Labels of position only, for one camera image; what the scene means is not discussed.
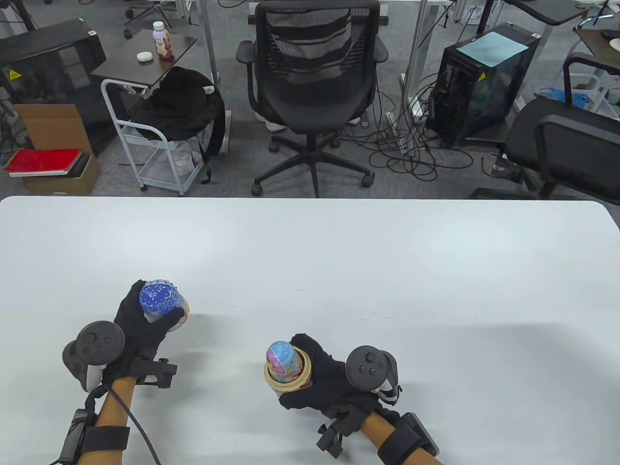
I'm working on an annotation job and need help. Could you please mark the black office chair base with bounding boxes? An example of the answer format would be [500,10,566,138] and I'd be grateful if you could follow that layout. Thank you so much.
[124,0,177,39]

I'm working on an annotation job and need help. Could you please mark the black VR controller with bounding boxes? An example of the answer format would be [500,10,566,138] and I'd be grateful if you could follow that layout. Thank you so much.
[62,321,126,392]
[345,345,403,406]

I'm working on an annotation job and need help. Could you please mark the large blue Russian doll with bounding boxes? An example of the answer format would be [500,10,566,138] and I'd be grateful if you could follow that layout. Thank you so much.
[139,279,312,395]

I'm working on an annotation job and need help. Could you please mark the black cable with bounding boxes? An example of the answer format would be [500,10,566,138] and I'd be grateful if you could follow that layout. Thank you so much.
[85,384,163,465]

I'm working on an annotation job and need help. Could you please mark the black desk top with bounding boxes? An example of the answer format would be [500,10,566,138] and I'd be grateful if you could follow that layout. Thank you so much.
[504,0,604,26]

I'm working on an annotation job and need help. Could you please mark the white rolling cart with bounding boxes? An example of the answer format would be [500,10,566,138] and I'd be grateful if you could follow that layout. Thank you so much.
[101,79,206,197]

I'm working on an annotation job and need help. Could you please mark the dark brown side table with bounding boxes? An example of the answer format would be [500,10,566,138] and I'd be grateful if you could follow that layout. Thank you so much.
[91,29,198,100]

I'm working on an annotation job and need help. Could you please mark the red notebook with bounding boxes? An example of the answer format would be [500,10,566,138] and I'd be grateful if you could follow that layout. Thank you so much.
[2,148,83,177]

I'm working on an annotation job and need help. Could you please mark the person's left forearm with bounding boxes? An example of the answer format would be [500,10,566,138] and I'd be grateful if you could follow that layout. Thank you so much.
[73,377,137,465]

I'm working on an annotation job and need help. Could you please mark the tangle of black floor cables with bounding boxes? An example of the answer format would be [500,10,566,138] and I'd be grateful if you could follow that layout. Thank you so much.
[339,73,478,182]

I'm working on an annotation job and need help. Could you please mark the purple drink bottle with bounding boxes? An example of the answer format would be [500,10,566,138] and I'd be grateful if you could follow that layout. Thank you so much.
[153,21,174,61]

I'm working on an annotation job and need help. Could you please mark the black mesh office chair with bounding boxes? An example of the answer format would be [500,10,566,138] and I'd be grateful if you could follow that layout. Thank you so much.
[236,0,389,198]

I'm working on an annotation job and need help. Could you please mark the person's right forearm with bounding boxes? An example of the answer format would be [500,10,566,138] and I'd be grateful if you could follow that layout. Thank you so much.
[358,412,436,465]

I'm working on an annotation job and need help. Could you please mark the black mesh-sided computer tower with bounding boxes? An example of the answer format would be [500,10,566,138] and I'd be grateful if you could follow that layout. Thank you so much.
[0,18,107,156]

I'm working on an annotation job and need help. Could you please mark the brown desk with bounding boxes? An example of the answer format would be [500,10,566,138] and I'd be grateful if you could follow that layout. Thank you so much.
[573,27,620,73]

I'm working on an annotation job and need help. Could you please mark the black backpack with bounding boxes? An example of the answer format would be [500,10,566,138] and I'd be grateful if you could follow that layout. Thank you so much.
[130,66,227,185]

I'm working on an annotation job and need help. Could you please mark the white power strip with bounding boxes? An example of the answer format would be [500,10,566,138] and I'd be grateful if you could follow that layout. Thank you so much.
[387,110,418,155]

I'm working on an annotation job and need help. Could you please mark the black padded office chair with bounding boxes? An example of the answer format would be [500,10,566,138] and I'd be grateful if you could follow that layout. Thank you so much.
[467,52,620,206]

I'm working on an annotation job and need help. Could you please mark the brown cardboard box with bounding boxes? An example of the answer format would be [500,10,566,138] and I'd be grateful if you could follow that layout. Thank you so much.
[14,104,101,196]

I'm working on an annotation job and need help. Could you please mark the black glove sensor bracket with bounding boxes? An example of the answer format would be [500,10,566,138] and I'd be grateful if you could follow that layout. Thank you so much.
[131,357,178,389]
[316,418,353,459]

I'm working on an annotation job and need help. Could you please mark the black glass-sided computer tower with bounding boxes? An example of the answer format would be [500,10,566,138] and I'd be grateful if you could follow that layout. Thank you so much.
[425,22,541,148]

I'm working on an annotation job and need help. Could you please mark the light blue paper sheet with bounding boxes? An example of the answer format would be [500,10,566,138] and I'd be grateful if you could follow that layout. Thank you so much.
[457,32,528,67]

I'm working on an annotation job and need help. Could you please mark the person's left hand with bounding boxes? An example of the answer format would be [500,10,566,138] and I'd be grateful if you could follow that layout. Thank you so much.
[101,279,186,388]

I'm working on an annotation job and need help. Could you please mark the person's right hand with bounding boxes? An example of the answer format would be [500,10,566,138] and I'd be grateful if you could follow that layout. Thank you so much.
[279,333,403,420]

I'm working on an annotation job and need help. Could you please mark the medium light blue Russian doll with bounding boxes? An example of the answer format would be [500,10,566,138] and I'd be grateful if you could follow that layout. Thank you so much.
[266,341,302,383]

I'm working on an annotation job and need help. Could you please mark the blue plastic item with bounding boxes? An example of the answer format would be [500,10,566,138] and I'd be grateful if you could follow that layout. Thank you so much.
[539,87,590,110]

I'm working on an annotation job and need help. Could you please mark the white shoe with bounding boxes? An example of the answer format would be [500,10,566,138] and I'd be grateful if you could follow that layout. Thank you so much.
[254,110,288,133]

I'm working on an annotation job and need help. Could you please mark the white desk leg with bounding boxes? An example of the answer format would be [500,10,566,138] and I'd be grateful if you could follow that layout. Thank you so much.
[196,0,221,85]
[401,0,429,119]
[512,22,557,113]

